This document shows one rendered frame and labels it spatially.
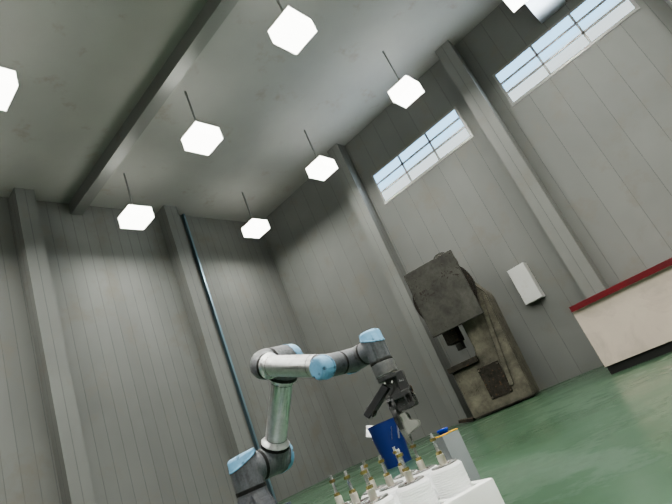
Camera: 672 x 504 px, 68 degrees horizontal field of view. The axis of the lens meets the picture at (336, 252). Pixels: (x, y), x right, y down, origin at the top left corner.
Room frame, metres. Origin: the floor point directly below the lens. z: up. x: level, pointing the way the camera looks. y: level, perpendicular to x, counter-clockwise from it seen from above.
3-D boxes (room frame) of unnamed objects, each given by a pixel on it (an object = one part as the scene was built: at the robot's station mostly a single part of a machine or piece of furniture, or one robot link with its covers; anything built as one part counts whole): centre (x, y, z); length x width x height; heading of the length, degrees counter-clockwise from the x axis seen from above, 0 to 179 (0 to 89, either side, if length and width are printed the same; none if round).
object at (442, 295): (8.32, -1.40, 1.32); 1.39 x 1.21 x 2.64; 55
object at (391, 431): (6.17, 0.32, 0.27); 0.44 x 0.40 x 0.53; 109
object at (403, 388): (1.62, 0.00, 0.48); 0.09 x 0.08 x 0.12; 79
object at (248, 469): (2.02, 0.65, 0.47); 0.13 x 0.12 x 0.14; 139
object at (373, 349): (1.63, 0.01, 0.64); 0.09 x 0.08 x 0.11; 49
